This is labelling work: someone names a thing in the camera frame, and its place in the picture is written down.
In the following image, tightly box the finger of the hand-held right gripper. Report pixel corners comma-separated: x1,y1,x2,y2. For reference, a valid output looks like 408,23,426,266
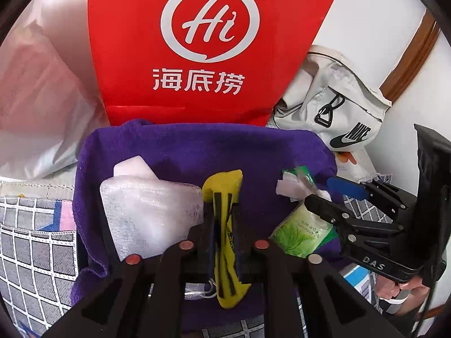
304,194,406,255
326,176,412,216

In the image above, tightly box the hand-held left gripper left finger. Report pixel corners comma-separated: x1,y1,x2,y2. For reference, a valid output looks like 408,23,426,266
42,202,215,338

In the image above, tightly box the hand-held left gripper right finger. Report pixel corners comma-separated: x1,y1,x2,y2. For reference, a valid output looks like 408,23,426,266
233,202,406,338

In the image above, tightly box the green tissue pack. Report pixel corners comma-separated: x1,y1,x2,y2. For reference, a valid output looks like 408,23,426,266
269,202,339,258

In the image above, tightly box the white tissue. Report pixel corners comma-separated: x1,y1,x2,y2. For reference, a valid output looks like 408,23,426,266
276,178,332,204

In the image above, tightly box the green packet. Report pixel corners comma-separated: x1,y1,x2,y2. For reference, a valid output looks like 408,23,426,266
282,165,317,192

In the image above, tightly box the yellow cloth with black stripes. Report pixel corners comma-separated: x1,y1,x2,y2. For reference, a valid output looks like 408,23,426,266
202,170,251,309

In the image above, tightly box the person's right hand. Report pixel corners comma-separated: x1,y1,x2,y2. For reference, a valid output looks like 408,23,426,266
374,276,432,301

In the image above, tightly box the white orange print cloth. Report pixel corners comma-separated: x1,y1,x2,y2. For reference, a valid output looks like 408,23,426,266
333,147,396,191

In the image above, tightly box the blue cardboard box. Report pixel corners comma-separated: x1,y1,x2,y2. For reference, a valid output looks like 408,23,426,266
340,263,378,308

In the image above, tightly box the beige sling bag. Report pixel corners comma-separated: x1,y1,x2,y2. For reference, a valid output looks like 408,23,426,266
266,45,392,150

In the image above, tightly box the purple towel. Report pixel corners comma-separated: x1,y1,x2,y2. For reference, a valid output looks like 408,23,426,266
70,119,339,332

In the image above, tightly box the red paper bag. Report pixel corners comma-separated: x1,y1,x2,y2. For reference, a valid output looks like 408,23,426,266
87,0,345,128

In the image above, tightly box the white plastic bag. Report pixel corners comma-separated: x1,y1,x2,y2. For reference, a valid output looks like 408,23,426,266
0,0,110,180

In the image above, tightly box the black cable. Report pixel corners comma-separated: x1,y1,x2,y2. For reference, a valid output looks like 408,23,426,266
417,287,439,338

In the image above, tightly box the wooden door frame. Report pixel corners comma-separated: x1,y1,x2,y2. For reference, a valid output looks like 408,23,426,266
379,9,442,107

